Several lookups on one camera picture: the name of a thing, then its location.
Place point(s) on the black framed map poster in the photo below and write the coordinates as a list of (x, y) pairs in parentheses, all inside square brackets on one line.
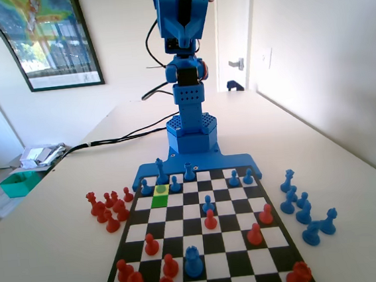
[(58, 43)]

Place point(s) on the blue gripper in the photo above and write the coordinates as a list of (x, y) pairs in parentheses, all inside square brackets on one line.
[(185, 31)]

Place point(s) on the blue chess king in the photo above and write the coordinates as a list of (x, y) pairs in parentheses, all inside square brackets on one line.
[(160, 173)]

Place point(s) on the red chess bishop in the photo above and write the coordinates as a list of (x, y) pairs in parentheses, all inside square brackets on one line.
[(121, 212)]

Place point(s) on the white door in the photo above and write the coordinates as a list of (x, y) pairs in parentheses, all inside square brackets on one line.
[(230, 27)]

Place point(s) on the red chess queen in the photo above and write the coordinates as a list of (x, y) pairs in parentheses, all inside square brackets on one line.
[(92, 203)]

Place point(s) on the blue printed clamp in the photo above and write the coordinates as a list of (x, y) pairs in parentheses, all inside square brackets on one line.
[(235, 85)]

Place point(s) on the blue chess rook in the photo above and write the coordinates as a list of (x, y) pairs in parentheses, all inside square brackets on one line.
[(188, 172), (193, 264)]

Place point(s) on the black white chessboard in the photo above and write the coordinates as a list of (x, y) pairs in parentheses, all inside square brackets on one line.
[(228, 217)]

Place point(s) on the green plastic box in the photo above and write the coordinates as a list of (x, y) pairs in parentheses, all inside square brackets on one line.
[(19, 185)]

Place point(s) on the cardboard box with papers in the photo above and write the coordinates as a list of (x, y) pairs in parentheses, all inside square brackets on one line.
[(39, 157)]

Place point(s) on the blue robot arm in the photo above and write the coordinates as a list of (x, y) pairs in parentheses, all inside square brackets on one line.
[(188, 97)]

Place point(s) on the red chess pawn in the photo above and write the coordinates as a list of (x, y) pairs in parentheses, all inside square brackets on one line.
[(170, 268), (151, 248), (124, 272), (210, 222), (111, 225), (108, 201), (128, 196), (254, 237), (114, 195), (266, 216)]

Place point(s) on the blue chess pawn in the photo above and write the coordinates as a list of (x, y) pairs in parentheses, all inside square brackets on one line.
[(208, 205), (174, 185), (145, 188), (160, 189), (302, 201), (233, 179), (247, 178)]

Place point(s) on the blue chess queen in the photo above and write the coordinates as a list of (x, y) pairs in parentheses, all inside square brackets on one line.
[(328, 225)]

